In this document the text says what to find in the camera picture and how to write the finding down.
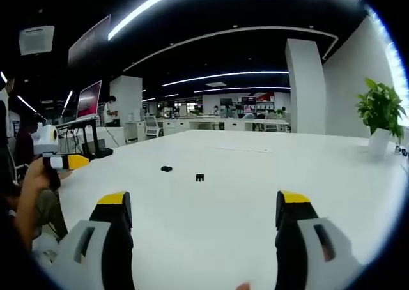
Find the white plant pot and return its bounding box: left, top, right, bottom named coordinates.
left=367, top=127, right=392, bottom=160

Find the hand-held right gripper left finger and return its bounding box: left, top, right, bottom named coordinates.
left=52, top=190, right=135, bottom=290

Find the white ceiling air conditioner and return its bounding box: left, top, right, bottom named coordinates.
left=18, top=25, right=55, bottom=56

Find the white counter row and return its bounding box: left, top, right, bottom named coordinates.
left=156, top=117, right=291, bottom=133

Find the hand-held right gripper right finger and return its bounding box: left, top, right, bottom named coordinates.
left=274, top=190, right=364, bottom=290

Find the green potted plant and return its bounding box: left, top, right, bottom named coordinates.
left=355, top=77, right=408, bottom=144

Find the person's trouser leg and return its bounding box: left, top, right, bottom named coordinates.
left=33, top=189, right=69, bottom=240

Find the white kiosk machine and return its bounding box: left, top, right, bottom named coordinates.
left=143, top=114, right=164, bottom=141

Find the pink display screen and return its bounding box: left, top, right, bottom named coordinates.
left=76, top=80, right=103, bottom=120

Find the person's left hand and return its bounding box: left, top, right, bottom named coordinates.
left=24, top=157, right=73, bottom=194

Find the dark hanging ceiling panel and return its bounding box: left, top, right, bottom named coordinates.
left=67, top=14, right=112, bottom=68

